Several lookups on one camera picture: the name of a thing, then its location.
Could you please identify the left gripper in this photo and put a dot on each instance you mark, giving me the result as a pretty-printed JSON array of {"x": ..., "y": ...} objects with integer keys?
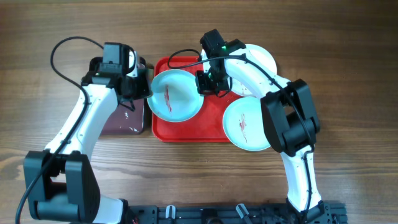
[{"x": 145, "y": 77}]

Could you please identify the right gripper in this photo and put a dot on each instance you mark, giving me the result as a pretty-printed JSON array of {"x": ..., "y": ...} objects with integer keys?
[{"x": 206, "y": 88}]

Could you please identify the light blue plate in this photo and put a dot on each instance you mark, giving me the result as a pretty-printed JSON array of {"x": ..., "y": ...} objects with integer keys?
[
  {"x": 174, "y": 96},
  {"x": 243, "y": 126}
]

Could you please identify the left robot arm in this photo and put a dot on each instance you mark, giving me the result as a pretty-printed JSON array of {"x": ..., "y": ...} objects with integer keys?
[{"x": 60, "y": 182}]

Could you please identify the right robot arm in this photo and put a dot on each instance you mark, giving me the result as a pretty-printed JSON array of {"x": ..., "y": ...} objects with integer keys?
[{"x": 289, "y": 118}]

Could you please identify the black water tray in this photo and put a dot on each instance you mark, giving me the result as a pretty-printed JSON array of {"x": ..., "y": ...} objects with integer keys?
[{"x": 123, "y": 121}]

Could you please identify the red plastic tray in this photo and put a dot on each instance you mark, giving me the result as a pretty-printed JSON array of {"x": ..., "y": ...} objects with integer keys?
[{"x": 205, "y": 126}]

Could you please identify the white plate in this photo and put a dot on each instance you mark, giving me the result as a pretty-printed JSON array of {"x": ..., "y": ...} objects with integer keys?
[{"x": 265, "y": 58}]

